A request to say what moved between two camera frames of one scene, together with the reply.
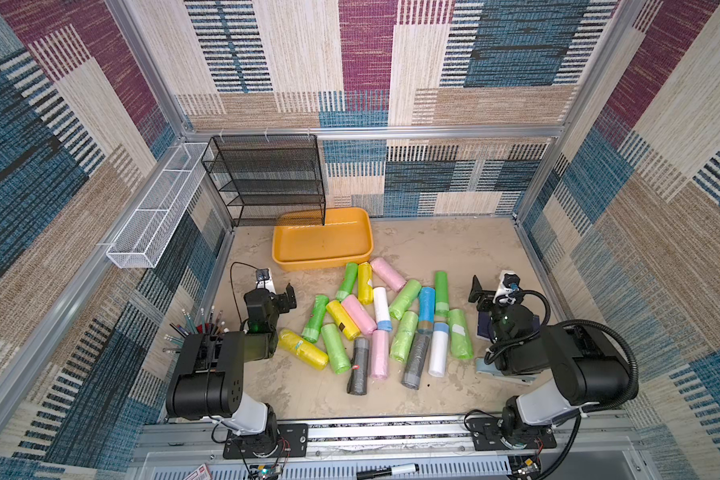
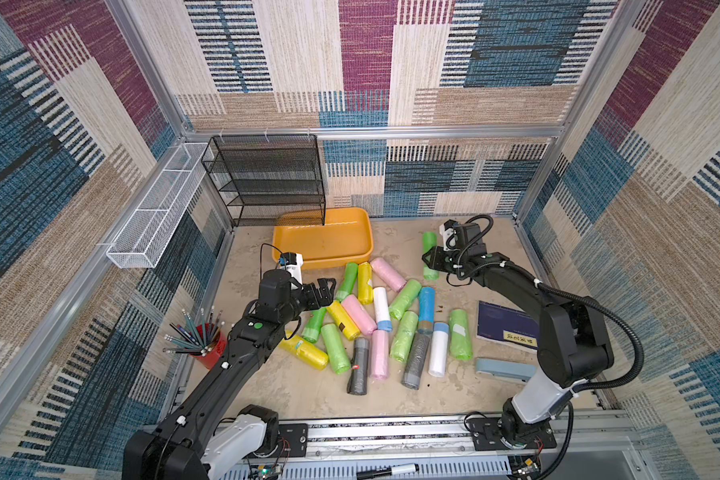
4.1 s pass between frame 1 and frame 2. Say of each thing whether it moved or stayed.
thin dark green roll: moved
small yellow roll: stayed
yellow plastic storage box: stayed
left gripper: moved
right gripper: moved
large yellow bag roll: stayed
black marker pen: stayed
